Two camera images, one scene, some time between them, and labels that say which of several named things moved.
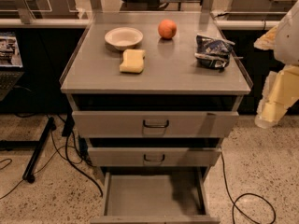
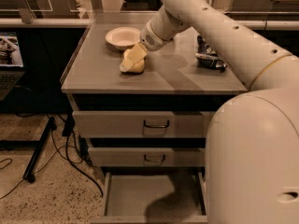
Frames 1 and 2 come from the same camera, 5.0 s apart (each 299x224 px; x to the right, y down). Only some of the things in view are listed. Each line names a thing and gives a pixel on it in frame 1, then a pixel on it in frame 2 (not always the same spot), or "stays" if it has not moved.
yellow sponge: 134,61 stays
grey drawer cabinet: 154,94 stays
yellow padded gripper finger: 280,91 to 149,40
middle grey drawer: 153,157 stays
